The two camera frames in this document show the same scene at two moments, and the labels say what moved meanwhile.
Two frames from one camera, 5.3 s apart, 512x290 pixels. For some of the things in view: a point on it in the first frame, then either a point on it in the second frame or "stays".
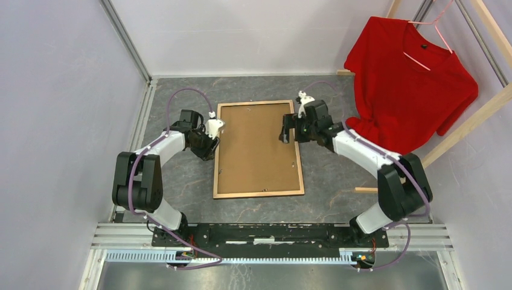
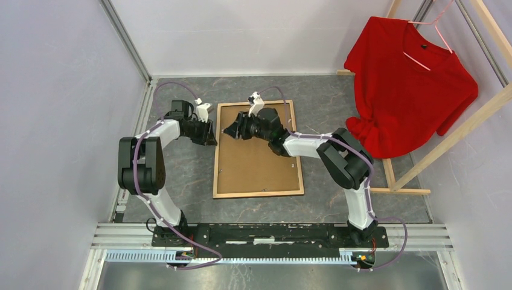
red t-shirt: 410,86 stays
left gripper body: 204,145 -> 198,130
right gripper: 291,120 -> 239,127
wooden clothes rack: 441,149 stays
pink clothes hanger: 435,22 stays
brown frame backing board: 251,156 stays
